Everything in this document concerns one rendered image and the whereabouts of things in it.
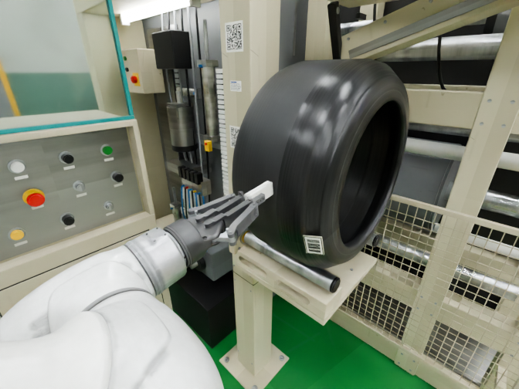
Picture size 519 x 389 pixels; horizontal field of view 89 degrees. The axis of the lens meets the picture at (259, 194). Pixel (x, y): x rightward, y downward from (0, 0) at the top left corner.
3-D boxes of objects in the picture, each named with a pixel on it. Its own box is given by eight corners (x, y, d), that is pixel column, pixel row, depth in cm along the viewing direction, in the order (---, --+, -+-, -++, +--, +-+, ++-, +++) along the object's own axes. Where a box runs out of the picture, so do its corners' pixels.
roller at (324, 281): (247, 227, 92) (252, 234, 95) (239, 237, 90) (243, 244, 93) (340, 275, 70) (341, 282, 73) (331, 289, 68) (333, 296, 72)
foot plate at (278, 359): (218, 361, 143) (218, 358, 142) (253, 329, 161) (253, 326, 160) (254, 399, 126) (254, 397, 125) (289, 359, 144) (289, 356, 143)
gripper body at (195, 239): (181, 241, 38) (230, 211, 43) (153, 221, 43) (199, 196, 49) (193, 278, 42) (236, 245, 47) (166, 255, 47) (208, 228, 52)
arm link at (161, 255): (116, 235, 39) (152, 215, 43) (136, 277, 44) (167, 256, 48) (144, 262, 34) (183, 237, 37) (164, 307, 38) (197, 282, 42)
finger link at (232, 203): (203, 238, 47) (198, 235, 48) (246, 208, 54) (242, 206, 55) (198, 220, 45) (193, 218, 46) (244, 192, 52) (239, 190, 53)
